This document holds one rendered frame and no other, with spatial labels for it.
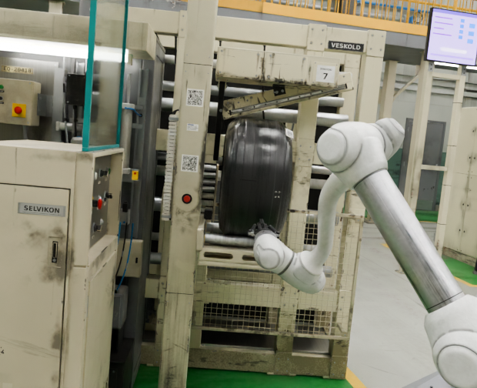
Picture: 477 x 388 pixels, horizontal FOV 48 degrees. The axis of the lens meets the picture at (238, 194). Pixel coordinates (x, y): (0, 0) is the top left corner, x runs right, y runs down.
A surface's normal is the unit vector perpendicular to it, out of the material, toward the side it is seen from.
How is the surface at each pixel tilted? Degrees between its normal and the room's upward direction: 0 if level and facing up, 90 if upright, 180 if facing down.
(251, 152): 63
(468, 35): 90
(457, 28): 90
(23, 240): 90
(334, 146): 88
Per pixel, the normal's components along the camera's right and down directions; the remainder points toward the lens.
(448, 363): -0.55, 0.18
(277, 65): 0.04, 0.11
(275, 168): 0.06, -0.13
